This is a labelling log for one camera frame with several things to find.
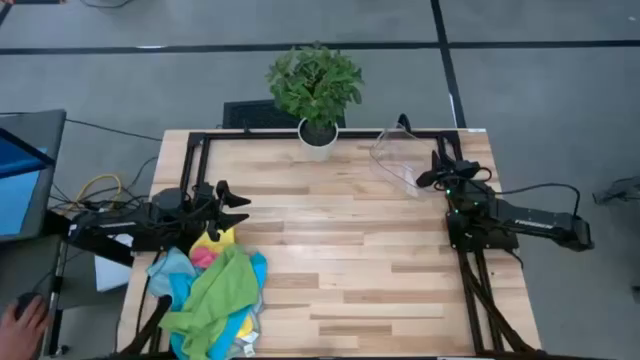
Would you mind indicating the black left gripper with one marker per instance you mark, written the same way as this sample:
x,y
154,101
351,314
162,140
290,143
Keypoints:
x,y
205,207

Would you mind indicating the black perforated floor mat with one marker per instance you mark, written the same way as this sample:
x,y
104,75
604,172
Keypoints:
x,y
250,115

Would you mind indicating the black floor stand base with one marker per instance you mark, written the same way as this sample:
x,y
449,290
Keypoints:
x,y
622,191

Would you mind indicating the green microfiber towel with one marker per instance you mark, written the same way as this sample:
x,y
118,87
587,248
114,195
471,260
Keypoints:
x,y
215,295

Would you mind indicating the black aluminium table frame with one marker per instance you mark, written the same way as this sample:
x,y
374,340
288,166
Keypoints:
x,y
250,135

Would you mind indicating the pink microfiber towel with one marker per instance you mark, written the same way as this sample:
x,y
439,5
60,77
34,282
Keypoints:
x,y
204,257

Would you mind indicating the black computer mouse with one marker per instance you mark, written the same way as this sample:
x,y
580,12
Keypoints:
x,y
25,300

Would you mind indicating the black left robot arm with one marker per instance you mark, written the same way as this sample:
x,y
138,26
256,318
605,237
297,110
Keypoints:
x,y
125,227

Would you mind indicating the dark grey desk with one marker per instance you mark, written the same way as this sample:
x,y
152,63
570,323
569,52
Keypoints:
x,y
30,270

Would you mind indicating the white paper sheet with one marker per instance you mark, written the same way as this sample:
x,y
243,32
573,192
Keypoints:
x,y
112,275

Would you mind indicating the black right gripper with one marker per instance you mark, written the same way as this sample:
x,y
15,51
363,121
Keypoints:
x,y
460,172

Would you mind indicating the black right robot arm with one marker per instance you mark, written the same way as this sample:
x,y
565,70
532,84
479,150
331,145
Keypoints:
x,y
530,217

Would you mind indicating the person's hand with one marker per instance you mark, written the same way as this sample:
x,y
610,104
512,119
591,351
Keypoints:
x,y
20,335

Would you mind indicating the white plant pot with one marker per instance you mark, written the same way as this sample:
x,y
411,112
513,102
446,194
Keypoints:
x,y
318,150

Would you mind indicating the green leafy plant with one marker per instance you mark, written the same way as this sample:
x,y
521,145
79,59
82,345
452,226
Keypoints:
x,y
315,85

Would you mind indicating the turquoise microfiber towel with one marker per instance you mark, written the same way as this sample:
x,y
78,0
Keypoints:
x,y
182,287

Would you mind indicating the clear plastic bin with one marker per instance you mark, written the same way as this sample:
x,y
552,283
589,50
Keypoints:
x,y
395,160

